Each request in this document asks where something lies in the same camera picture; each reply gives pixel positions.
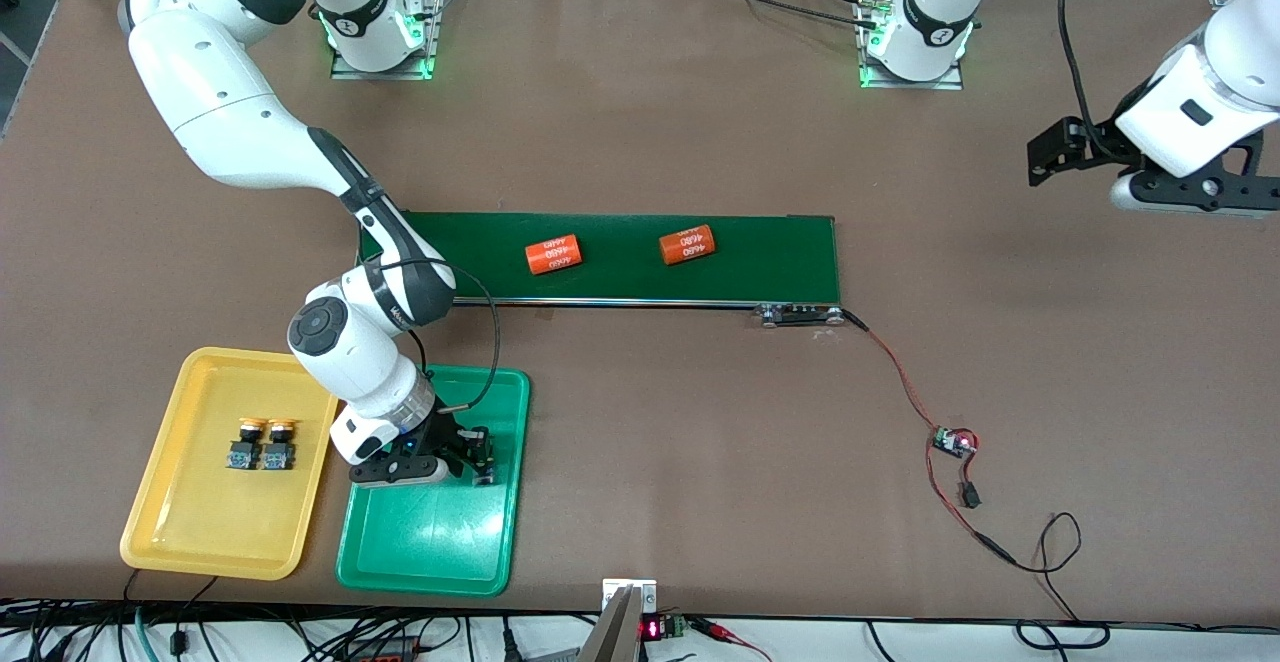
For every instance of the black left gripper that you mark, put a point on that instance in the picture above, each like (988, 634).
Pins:
(1100, 140)

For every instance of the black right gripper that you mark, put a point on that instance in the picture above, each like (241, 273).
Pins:
(448, 431)

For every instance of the green cap push button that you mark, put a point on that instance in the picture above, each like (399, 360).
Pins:
(487, 477)

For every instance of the yellow cap push button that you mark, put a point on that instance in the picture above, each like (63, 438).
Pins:
(243, 454)
(279, 454)

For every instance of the orange cylinder white print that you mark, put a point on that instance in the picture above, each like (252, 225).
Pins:
(688, 245)
(553, 255)

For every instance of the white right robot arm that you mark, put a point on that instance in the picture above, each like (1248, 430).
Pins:
(220, 112)

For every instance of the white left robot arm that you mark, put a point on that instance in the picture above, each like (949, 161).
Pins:
(940, 2)

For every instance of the green plastic tray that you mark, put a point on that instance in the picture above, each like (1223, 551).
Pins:
(430, 542)

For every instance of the red digit display module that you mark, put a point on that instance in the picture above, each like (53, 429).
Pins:
(655, 629)

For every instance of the yellow plastic tray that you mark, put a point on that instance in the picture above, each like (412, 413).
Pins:
(200, 522)

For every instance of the green conveyor belt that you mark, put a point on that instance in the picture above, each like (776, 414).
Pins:
(780, 262)

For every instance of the small green circuit board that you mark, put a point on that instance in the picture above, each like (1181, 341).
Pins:
(952, 440)

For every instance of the red clip lead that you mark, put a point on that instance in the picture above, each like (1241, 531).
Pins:
(725, 632)

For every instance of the black plug connector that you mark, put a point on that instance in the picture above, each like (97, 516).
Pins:
(970, 496)

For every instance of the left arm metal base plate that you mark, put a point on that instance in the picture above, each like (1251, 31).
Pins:
(915, 85)

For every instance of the silver camera mount bracket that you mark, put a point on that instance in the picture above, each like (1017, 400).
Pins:
(628, 632)

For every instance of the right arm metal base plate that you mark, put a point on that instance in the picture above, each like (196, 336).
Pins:
(436, 32)

